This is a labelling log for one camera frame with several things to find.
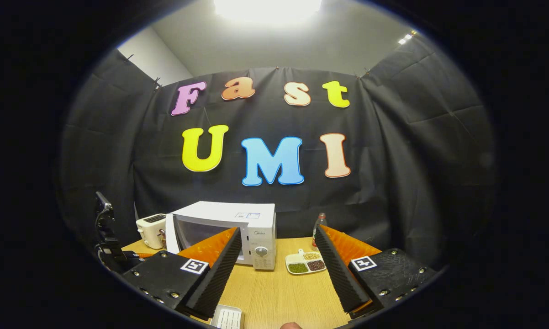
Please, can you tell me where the white divided dish of beans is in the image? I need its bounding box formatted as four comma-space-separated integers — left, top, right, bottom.
285, 249, 327, 275

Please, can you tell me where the white toaster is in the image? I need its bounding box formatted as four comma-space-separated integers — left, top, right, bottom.
136, 213, 167, 249

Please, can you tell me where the large ceiling light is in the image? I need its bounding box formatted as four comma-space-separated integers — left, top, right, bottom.
214, 0, 323, 23

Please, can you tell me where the clear bottle with red label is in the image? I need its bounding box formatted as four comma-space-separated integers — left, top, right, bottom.
312, 212, 327, 247

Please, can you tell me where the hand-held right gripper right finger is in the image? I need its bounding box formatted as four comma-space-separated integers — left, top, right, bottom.
314, 224, 439, 320

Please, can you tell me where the white ribbed tray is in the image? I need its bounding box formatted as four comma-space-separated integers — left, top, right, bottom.
209, 305, 243, 329

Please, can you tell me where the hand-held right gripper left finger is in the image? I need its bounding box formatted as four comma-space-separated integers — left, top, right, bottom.
119, 227, 243, 320

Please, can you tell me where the black backdrop cloth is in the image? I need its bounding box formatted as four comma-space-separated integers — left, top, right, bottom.
58, 37, 496, 270

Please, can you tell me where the white microwave oven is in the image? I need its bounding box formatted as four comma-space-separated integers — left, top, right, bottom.
165, 201, 277, 270

